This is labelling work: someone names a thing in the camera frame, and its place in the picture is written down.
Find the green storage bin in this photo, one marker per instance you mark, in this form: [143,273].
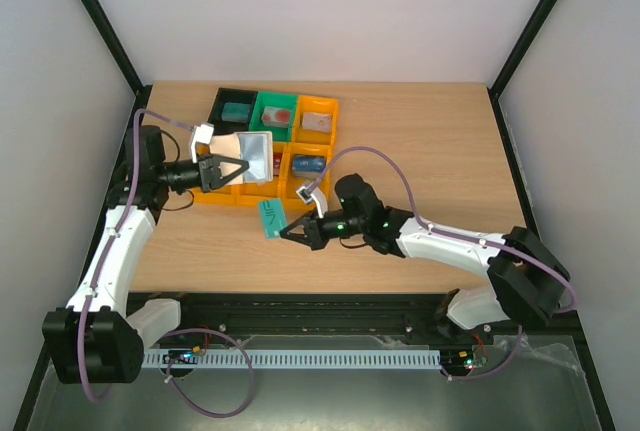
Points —
[266,98]

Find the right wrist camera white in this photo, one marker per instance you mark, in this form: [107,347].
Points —
[310,193]

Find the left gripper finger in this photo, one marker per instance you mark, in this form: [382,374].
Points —
[230,163]
[231,175]

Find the teal card stack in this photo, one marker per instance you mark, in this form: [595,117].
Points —
[236,112]

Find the black frame post right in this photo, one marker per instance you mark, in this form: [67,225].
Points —
[522,45]

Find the black frame post left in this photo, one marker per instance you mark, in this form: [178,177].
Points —
[111,40]

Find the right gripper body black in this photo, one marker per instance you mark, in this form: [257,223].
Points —
[316,230]

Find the white pink card stack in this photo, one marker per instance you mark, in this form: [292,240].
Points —
[320,122]

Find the yellow bin front right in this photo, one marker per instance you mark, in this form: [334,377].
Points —
[291,201]

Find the yellow bin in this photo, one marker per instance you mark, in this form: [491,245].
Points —
[309,103]
[251,194]
[215,197]
[291,201]

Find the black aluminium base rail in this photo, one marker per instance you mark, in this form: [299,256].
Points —
[414,318]

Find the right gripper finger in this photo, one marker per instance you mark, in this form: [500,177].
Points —
[299,228]
[298,238]

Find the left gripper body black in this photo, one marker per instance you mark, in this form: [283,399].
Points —
[206,172]

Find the black frame post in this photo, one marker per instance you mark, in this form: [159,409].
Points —
[111,40]
[522,45]

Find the yellow bin front middle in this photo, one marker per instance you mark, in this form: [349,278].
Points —
[251,194]

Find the yellow bin back right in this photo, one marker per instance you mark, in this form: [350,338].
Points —
[309,103]

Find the white red card stack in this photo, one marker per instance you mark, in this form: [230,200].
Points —
[278,117]

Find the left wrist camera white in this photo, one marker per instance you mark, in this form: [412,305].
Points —
[201,134]

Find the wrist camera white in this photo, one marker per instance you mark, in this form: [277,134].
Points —
[201,134]
[310,193]

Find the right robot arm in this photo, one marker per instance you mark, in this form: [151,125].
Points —
[526,282]

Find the yellow bin front left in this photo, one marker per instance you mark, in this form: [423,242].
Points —
[215,197]

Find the blue card stack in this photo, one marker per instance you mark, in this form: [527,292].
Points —
[308,165]

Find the teal green credit card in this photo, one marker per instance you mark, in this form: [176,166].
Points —
[273,217]

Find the black storage bin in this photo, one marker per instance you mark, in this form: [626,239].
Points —
[230,95]

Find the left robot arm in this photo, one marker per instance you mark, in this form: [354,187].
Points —
[93,339]

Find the white slotted cable duct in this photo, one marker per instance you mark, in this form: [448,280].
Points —
[382,359]

